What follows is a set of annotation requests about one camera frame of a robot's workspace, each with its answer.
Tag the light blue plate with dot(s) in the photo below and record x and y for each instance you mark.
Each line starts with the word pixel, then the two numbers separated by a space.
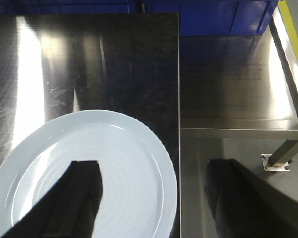
pixel 139 182

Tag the steel rack leg with foot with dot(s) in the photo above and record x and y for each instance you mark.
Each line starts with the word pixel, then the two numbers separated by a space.
pixel 280 159

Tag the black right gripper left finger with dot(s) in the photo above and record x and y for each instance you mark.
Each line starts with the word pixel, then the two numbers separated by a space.
pixel 68 209

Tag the blue plastic crate right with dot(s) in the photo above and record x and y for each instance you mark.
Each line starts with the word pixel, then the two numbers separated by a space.
pixel 217 17

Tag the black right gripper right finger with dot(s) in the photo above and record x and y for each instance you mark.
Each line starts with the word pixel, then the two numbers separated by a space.
pixel 244 206

